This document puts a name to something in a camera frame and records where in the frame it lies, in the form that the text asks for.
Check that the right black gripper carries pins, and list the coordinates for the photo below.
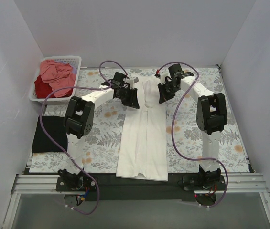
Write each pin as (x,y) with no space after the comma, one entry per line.
(166,88)

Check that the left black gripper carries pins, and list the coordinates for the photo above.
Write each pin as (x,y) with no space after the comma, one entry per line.
(127,94)

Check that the white t shirt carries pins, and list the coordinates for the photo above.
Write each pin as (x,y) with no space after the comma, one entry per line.
(142,152)

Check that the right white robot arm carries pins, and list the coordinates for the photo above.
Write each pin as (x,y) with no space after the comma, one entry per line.
(211,111)

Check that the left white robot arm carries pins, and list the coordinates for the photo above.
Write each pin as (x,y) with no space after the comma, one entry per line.
(79,116)

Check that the floral patterned table mat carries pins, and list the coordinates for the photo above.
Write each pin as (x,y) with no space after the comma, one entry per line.
(101,149)

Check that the white plastic laundry basket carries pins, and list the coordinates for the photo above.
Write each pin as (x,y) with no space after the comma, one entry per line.
(74,61)

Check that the pink t shirt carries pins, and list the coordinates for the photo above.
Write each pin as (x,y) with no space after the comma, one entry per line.
(58,75)

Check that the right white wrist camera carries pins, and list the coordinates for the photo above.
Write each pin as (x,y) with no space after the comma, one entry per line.
(163,77)

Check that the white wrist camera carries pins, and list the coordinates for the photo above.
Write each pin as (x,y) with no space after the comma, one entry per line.
(130,82)
(163,77)

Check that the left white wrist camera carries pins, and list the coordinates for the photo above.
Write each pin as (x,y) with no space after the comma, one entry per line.
(130,82)

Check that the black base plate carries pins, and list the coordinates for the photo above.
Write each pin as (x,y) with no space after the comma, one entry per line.
(180,186)

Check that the aluminium frame rail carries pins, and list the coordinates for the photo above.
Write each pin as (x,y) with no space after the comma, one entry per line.
(53,184)

